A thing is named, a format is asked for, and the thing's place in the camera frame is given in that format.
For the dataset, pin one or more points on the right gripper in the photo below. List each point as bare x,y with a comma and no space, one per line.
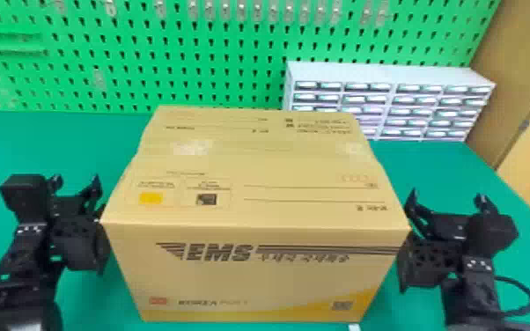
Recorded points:
433,259

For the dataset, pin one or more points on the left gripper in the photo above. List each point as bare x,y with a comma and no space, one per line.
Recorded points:
80,240

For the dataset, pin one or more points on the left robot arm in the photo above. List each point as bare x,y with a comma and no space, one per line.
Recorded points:
11,302

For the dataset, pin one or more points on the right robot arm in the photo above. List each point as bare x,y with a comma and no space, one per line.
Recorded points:
473,298

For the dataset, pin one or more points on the cardboard box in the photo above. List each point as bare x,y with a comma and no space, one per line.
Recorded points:
256,222

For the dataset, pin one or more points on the white drawer cabinet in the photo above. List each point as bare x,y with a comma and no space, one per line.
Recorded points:
385,104

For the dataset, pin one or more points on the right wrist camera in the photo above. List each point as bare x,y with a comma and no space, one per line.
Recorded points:
491,235

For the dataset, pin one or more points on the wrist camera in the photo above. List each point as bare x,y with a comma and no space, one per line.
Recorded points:
491,235
22,196

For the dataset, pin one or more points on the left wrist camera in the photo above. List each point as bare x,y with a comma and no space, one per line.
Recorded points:
22,196

